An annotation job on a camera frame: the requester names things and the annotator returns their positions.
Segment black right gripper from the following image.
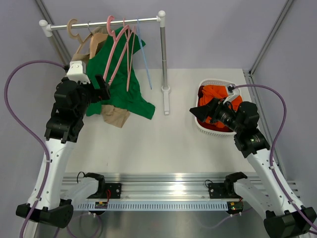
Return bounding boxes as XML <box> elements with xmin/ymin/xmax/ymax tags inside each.
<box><xmin>190</xmin><ymin>97</ymin><xmax>243</xmax><ymax>134</ymax></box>

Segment green t shirt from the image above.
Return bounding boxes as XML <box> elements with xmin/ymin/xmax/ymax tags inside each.
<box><xmin>86</xmin><ymin>36</ymin><xmax>155</xmax><ymax>119</ymax></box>

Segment wooden hanger with metal hook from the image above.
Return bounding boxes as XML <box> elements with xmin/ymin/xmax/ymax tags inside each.
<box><xmin>75</xmin><ymin>26</ymin><xmax>108</xmax><ymax>58</ymax></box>

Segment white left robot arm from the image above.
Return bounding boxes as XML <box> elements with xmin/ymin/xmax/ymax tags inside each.
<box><xmin>16</xmin><ymin>74</ymin><xmax>110</xmax><ymax>228</ymax></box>

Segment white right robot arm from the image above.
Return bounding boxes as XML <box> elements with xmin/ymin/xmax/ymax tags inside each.
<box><xmin>189</xmin><ymin>98</ymin><xmax>317</xmax><ymax>238</ymax></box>

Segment beige t shirt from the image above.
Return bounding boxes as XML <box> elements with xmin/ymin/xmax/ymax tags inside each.
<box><xmin>71</xmin><ymin>26</ymin><xmax>130</xmax><ymax>128</ymax></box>

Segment thin pink plastic hanger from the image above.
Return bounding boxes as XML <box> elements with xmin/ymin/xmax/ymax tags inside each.
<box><xmin>125</xmin><ymin>27</ymin><xmax>136</xmax><ymax>92</ymax></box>

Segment thick pink plastic hanger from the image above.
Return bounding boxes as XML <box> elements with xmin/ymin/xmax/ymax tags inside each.
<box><xmin>103</xmin><ymin>15</ymin><xmax>136</xmax><ymax>86</ymax></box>

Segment beige plastic hanger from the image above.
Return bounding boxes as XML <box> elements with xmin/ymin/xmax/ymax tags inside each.
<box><xmin>67</xmin><ymin>18</ymin><xmax>84</xmax><ymax>43</ymax></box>

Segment orange garment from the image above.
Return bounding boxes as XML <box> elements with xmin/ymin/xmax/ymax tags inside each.
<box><xmin>197</xmin><ymin>85</ymin><xmax>243</xmax><ymax>133</ymax></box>

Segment white laundry basket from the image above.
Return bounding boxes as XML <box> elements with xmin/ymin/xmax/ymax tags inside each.
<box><xmin>194</xmin><ymin>78</ymin><xmax>235</xmax><ymax>137</ymax></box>

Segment white metal clothes rack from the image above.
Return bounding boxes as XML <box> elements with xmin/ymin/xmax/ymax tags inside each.
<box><xmin>39</xmin><ymin>10</ymin><xmax>172</xmax><ymax>115</ymax></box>

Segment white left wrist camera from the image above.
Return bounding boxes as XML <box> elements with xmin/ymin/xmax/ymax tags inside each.
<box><xmin>66</xmin><ymin>60</ymin><xmax>90</xmax><ymax>84</ymax></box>

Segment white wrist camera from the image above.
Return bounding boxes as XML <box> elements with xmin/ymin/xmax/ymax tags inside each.
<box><xmin>66</xmin><ymin>60</ymin><xmax>90</xmax><ymax>84</ymax></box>
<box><xmin>222</xmin><ymin>84</ymin><xmax>241</xmax><ymax>104</ymax></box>

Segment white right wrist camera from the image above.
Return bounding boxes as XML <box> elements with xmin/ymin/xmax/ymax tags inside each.
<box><xmin>222</xmin><ymin>84</ymin><xmax>241</xmax><ymax>104</ymax></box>

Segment blue wire hanger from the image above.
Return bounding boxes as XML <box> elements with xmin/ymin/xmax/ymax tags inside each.
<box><xmin>137</xmin><ymin>18</ymin><xmax>153</xmax><ymax>90</ymax></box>

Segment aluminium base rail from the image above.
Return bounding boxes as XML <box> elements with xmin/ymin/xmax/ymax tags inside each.
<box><xmin>32</xmin><ymin>172</ymin><xmax>298</xmax><ymax>211</ymax></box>

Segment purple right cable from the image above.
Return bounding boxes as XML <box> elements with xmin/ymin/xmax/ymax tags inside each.
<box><xmin>230</xmin><ymin>84</ymin><xmax>317</xmax><ymax>234</ymax></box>

